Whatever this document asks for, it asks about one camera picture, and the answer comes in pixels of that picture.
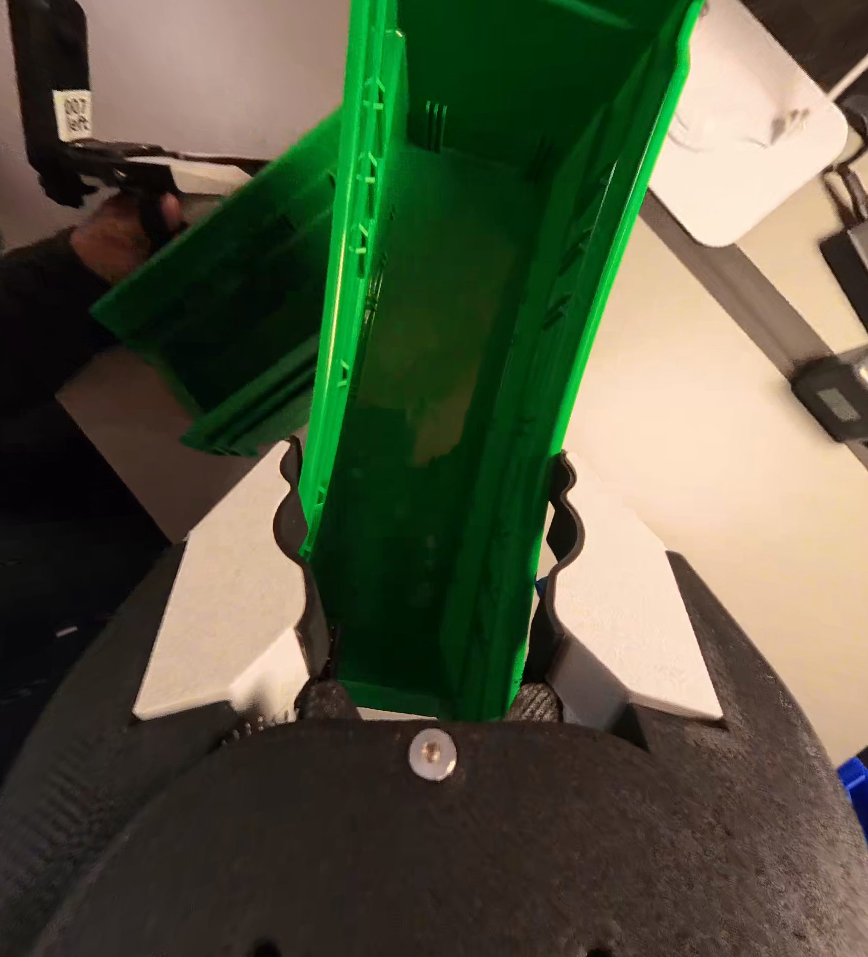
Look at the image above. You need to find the green plastic bin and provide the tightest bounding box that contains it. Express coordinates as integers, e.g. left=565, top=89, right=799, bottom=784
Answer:
left=90, top=107, right=345, bottom=459
left=298, top=0, right=707, bottom=725

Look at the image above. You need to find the white and wood document stand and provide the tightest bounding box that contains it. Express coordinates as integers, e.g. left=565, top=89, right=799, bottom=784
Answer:
left=647, top=0, right=851, bottom=249

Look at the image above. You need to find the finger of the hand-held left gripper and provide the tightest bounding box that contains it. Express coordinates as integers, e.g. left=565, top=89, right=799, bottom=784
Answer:
left=126, top=150, right=266, bottom=197

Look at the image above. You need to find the person's left forearm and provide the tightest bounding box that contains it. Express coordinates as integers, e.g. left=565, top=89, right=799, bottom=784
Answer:
left=0, top=213, right=117, bottom=435

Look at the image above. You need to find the grey electronic device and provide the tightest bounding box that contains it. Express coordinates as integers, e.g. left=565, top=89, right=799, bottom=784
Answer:
left=789, top=335, right=868, bottom=444

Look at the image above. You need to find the black cable with plug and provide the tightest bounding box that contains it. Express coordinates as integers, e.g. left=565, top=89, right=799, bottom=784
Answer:
left=821, top=91, right=868, bottom=225

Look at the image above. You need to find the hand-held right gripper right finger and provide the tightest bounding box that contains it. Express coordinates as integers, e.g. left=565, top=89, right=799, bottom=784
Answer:
left=525, top=449, right=726, bottom=732

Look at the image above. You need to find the person's left hand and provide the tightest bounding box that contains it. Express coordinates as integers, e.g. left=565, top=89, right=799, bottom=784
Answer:
left=71, top=190, right=188, bottom=285

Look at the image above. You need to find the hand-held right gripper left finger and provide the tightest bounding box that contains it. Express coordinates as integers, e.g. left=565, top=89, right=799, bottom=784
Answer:
left=133, top=436, right=334, bottom=730

